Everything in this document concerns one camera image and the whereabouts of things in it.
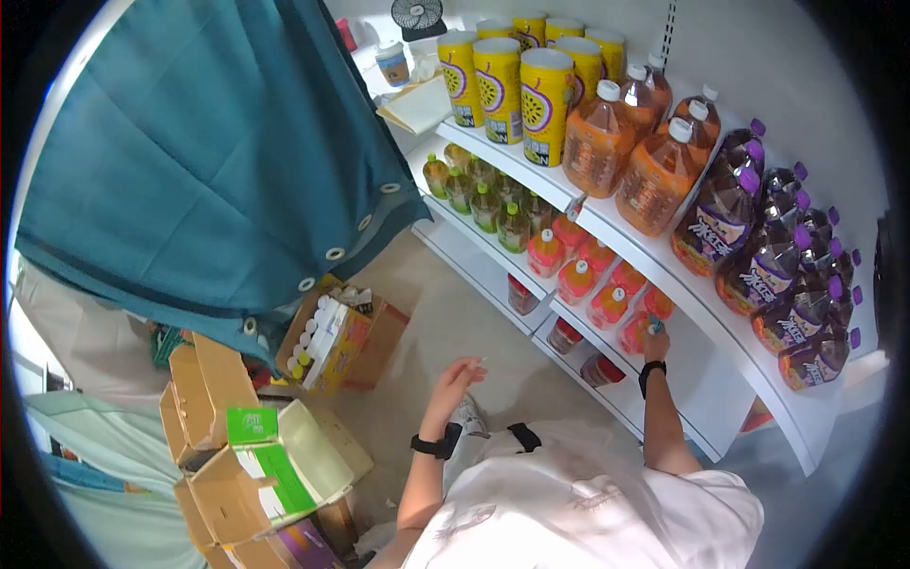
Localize orange drink bottle teal cap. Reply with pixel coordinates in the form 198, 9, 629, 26
616, 311, 666, 356

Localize person's legs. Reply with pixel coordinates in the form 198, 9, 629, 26
448, 395, 491, 439

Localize beige folded paper bag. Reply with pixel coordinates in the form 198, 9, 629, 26
375, 75, 454, 137

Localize person's left fingers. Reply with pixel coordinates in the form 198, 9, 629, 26
446, 357, 490, 399

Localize person's right hand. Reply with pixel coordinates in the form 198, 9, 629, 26
642, 323, 671, 367

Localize open carton of white-capped bottles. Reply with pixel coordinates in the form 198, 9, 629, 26
275, 274, 412, 396

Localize person's body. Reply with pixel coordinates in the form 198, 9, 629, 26
370, 420, 765, 569

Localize small black desk fan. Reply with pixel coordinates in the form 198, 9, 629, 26
390, 0, 449, 43

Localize paper cup with lid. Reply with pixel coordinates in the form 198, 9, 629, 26
374, 40, 412, 88

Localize purple printed cardboard box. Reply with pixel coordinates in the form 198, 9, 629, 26
199, 498, 360, 569

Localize black wrist band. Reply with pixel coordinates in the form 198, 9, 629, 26
410, 422, 464, 461
637, 360, 668, 400

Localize teal curtain with eyelets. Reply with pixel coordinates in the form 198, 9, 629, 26
14, 0, 435, 372

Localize plain brown cardboard box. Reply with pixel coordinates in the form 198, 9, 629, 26
159, 333, 263, 472

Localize full shop shelf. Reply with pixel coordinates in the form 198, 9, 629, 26
407, 9, 891, 477

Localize person's left hand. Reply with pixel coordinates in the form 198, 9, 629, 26
421, 357, 490, 443

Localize green and white open carton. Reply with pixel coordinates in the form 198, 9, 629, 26
186, 398, 375, 547

